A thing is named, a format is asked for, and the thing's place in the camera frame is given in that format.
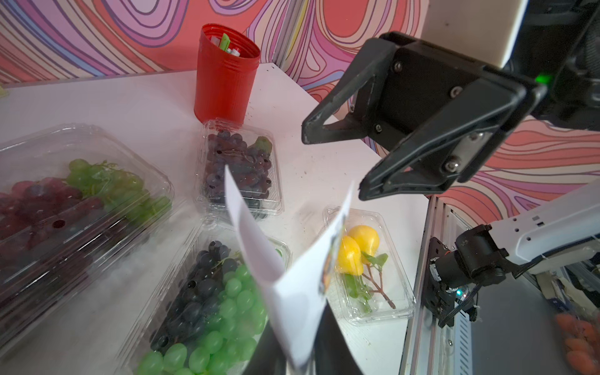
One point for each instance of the red plastic cup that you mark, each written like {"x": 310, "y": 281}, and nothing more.
{"x": 226, "y": 70}

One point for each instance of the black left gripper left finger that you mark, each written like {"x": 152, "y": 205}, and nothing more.
{"x": 268, "y": 358}

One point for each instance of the clamshell green and dark grapes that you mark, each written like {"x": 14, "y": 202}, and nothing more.
{"x": 206, "y": 316}

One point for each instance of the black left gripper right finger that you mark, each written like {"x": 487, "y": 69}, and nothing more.
{"x": 331, "y": 352}

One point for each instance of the small clamshell dark grapes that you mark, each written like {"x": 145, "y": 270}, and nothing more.
{"x": 250, "y": 155}

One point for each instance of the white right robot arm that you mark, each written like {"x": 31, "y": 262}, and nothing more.
{"x": 556, "y": 43}

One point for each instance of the clamshell with yellow fruit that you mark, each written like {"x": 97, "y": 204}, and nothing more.
{"x": 370, "y": 283}

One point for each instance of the white sticker sheet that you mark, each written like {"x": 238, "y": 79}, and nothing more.
{"x": 295, "y": 298}

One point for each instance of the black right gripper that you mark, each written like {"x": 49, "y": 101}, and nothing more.
{"x": 440, "y": 115}

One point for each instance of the large clamshell red green grapes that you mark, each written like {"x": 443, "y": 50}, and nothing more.
{"x": 74, "y": 200}

